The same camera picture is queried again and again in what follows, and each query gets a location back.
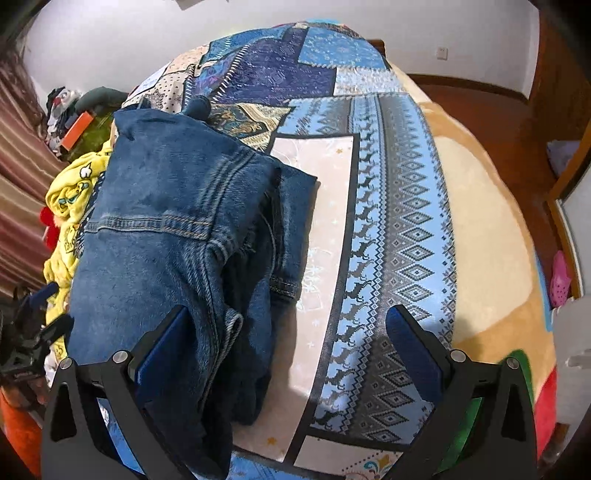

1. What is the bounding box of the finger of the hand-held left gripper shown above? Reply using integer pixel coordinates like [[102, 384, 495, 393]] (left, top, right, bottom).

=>
[[28, 315, 75, 356], [14, 281, 61, 315]]

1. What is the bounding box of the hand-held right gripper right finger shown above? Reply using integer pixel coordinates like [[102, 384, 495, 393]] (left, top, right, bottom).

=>
[[385, 304, 539, 480]]

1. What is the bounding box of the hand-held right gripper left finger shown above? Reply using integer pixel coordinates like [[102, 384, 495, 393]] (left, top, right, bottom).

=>
[[41, 305, 208, 480]]

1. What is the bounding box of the blue denim jacket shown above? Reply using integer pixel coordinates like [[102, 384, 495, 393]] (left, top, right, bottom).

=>
[[67, 107, 320, 480]]

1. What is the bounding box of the pile of clothes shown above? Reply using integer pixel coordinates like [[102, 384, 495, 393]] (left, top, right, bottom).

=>
[[45, 85, 84, 153]]

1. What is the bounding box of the red plush toy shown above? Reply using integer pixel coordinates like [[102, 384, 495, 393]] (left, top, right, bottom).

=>
[[39, 205, 63, 252]]

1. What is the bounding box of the yellow cartoon blanket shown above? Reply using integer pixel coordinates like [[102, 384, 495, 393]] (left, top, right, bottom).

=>
[[44, 138, 116, 370]]

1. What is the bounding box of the striped brown curtain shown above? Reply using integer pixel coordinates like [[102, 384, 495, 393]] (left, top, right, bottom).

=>
[[0, 41, 70, 296]]

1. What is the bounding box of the white plastic furniture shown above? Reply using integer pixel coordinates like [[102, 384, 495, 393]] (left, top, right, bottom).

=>
[[551, 295, 591, 425]]

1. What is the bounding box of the beige cartoon fleece blanket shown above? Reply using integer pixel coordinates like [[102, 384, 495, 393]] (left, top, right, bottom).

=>
[[388, 60, 559, 472]]

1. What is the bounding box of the orange box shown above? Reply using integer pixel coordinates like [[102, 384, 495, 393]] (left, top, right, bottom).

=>
[[62, 113, 90, 151]]

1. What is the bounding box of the pink slipper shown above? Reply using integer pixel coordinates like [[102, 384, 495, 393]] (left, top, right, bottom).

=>
[[549, 250, 573, 308]]

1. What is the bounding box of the green patterned cloth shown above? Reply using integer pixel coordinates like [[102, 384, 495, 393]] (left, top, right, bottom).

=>
[[69, 113, 116, 162]]

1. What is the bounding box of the blue patchwork blanket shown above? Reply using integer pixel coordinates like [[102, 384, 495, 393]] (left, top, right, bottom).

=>
[[122, 21, 458, 480]]

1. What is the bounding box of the wooden wardrobe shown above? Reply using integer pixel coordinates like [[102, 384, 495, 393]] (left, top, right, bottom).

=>
[[526, 9, 591, 301]]

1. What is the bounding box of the lavender cloth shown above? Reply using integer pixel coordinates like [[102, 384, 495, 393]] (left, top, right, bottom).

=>
[[547, 141, 580, 176]]

